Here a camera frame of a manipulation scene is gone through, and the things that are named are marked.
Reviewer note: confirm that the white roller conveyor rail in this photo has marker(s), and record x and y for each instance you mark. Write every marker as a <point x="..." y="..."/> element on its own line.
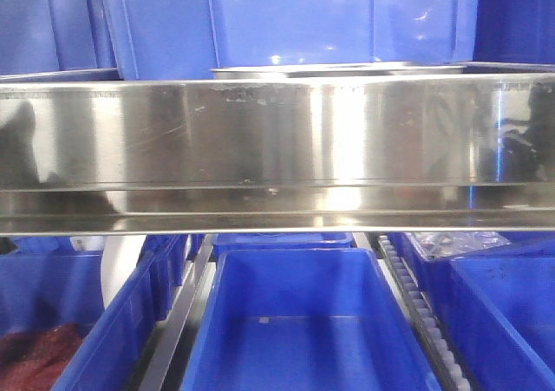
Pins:
<point x="434" y="344"/>

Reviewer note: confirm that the blue bin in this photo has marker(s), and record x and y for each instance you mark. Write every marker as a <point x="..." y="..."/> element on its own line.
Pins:
<point x="304" y="320"/>
<point x="502" y="320"/>
<point x="44" y="290"/>
<point x="433" y="274"/>
<point x="224" y="242"/>

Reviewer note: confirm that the blue crate upper right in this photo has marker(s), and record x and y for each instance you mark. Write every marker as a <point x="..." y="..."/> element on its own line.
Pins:
<point x="515" y="31"/>

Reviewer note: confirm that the blue bin lower centre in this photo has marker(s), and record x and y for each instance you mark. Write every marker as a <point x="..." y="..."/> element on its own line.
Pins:
<point x="304" y="320"/>

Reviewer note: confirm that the blue crate upper left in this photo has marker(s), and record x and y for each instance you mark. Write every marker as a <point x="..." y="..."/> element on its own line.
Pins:
<point x="55" y="40"/>

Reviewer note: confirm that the blue bin lower right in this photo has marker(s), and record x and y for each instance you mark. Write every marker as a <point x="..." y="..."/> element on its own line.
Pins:
<point x="502" y="320"/>

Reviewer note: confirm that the stainless steel shelf front panel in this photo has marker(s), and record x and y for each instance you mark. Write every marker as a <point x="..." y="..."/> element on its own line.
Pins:
<point x="374" y="153"/>

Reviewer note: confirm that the blue bin lower left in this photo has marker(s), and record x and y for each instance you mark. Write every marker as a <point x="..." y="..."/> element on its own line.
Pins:
<point x="44" y="290"/>

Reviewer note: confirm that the clear plastic bag of parts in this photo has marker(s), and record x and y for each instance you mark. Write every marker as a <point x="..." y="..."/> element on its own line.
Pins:
<point x="434" y="244"/>

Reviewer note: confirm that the silver metal tray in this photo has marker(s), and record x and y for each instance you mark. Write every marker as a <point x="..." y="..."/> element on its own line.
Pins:
<point x="334" y="70"/>

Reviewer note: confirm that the blue bin behind centre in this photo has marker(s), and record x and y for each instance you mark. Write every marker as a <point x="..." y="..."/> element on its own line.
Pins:
<point x="224" y="242"/>

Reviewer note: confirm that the red mesh bag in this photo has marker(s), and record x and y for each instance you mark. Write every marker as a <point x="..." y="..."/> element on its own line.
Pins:
<point x="35" y="360"/>

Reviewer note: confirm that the blue bin behind right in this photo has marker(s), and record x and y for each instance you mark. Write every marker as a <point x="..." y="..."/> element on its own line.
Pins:
<point x="433" y="274"/>

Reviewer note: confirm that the large blue crate upper centre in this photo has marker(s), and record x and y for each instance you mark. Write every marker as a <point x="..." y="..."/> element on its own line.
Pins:
<point x="186" y="39"/>

